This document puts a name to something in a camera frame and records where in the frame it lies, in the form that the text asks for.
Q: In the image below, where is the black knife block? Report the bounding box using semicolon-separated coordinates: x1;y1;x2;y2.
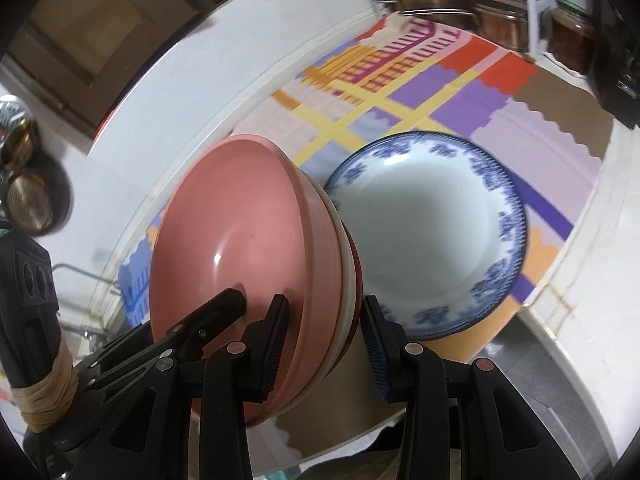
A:
592;0;639;129

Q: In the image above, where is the steel pan with handle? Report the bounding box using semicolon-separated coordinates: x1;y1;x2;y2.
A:
374;0;480;32

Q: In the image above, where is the cream bowl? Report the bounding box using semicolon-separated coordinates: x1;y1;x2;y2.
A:
307;176;355;380

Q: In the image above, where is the colourful patchwork mat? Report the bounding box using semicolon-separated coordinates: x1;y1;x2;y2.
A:
117;13;616;366

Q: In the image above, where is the metal pot rack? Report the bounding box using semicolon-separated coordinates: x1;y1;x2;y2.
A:
371;0;554;60

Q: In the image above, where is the pink bowl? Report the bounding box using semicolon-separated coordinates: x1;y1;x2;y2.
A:
149;134;343;426

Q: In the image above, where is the dark wooden window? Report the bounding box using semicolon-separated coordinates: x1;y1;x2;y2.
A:
2;0;228;139

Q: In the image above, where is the glass jar with sauce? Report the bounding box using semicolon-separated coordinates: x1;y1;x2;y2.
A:
549;0;597;75

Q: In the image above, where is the red and black bowl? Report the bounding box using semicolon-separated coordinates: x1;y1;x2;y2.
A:
342;224;362;356

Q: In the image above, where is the thin gooseneck faucet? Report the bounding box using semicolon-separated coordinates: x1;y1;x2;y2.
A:
52;262;120;311

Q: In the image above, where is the small brass ladle pot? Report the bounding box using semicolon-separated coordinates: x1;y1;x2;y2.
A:
1;116;40;171

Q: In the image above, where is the blue patterned plate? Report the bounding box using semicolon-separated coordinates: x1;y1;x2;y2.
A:
324;130;528;340

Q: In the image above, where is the black frying pan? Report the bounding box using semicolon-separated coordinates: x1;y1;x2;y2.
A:
1;153;73;236

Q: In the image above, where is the steel pot under rack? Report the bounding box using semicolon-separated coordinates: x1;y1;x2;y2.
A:
473;3;528;52

